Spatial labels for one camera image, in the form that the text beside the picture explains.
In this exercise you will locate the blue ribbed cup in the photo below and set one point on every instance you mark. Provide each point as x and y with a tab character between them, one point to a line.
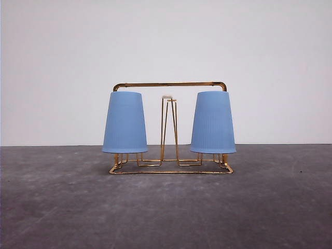
125	128
213	131

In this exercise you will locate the gold wire cup rack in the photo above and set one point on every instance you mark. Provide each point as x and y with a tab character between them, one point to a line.
169	102

